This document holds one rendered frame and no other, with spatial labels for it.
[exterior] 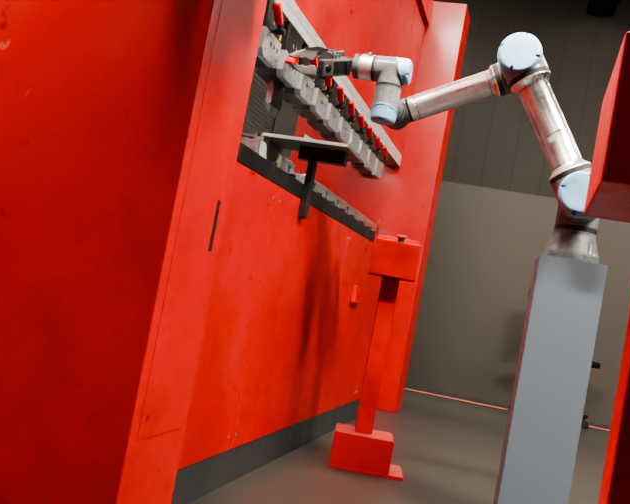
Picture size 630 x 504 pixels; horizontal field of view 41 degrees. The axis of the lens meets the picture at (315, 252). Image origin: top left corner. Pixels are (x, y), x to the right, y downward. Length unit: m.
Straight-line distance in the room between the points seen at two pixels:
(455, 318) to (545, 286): 4.14
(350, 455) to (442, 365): 3.69
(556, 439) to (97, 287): 1.36
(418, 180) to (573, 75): 2.43
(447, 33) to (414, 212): 1.02
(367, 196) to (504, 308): 2.11
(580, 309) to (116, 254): 1.33
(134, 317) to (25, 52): 0.54
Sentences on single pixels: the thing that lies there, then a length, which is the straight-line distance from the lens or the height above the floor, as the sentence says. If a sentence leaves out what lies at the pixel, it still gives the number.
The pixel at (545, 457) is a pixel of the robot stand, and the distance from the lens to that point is 2.38.
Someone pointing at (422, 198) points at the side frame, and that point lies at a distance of 4.66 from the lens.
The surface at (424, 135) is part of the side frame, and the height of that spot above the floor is 1.53.
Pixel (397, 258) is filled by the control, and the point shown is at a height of 0.72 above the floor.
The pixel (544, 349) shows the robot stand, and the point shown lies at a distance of 2.35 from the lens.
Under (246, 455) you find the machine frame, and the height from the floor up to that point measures 0.06.
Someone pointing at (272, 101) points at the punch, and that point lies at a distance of 2.58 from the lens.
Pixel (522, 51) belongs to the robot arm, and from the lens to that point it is 2.37.
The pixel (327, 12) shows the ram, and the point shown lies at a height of 1.50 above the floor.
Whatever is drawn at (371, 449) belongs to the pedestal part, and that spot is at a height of 0.08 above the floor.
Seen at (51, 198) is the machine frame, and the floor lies 0.64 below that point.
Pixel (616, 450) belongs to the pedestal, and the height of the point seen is 0.47.
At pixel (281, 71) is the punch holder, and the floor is 1.19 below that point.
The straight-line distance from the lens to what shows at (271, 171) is 2.22.
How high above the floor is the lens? 0.56
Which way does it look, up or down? 3 degrees up
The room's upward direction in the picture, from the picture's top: 11 degrees clockwise
